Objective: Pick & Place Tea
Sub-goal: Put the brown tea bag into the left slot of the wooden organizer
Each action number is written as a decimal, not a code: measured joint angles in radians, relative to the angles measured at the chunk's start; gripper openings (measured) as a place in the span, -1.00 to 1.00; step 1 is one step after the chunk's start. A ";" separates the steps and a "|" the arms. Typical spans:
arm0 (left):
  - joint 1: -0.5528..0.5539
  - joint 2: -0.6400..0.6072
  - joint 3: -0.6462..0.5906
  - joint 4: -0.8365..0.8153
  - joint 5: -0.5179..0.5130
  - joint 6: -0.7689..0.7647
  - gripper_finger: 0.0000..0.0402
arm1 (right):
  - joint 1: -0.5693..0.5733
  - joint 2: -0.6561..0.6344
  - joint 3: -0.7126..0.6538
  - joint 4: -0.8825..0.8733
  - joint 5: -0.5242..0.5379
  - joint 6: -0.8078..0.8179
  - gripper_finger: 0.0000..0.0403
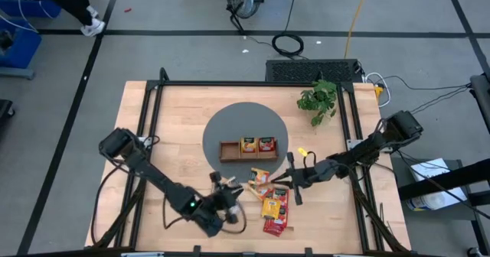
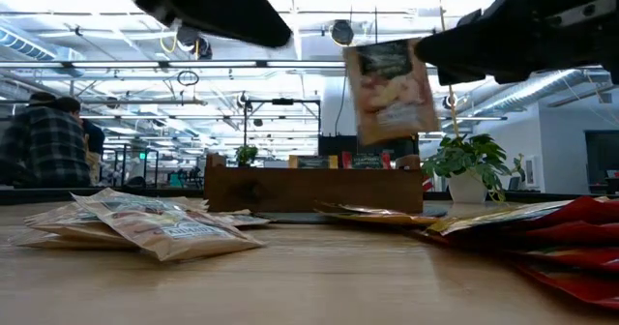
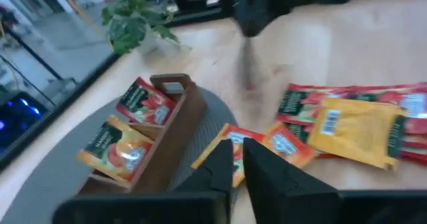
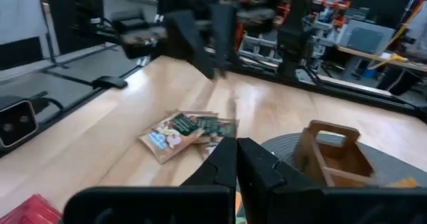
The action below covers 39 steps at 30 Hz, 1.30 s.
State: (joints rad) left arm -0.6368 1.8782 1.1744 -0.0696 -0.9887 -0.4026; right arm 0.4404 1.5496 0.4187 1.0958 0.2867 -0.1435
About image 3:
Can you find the grey round woven placemat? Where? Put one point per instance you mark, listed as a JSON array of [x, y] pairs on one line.
[[50, 184]]

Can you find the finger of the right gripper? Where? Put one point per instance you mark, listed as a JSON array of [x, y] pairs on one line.
[[275, 0], [245, 7]]

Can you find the yellow mango tea sachet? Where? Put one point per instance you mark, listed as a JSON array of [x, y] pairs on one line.
[[113, 150], [287, 147], [233, 132], [353, 130]]

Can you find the black perforated computer case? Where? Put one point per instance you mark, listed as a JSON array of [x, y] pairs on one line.
[[20, 120]]

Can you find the wooden tea organizer box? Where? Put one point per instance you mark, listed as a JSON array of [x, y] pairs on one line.
[[173, 140]]

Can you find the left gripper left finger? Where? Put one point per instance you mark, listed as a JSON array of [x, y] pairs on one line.
[[220, 170]]

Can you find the green potted plant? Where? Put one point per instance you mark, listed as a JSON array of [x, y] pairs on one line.
[[130, 27]]

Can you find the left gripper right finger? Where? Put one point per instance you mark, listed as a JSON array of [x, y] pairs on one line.
[[283, 197]]

